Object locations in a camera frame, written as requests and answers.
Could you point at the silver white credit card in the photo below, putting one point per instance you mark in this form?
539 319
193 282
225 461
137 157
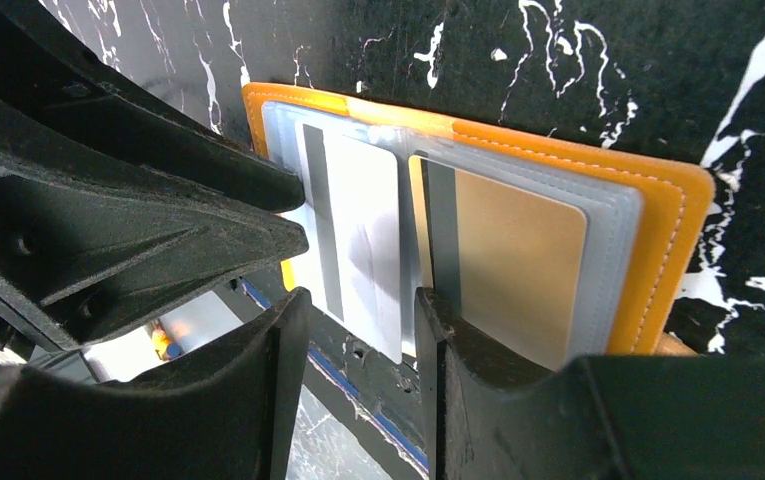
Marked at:
352 219

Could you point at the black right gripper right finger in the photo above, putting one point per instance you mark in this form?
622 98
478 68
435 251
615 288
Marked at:
492 414

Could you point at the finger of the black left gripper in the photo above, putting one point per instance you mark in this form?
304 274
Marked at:
92 248
47 74

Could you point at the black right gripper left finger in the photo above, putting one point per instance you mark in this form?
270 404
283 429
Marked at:
224 411

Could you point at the orange leather card holder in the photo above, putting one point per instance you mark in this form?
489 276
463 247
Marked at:
676 195

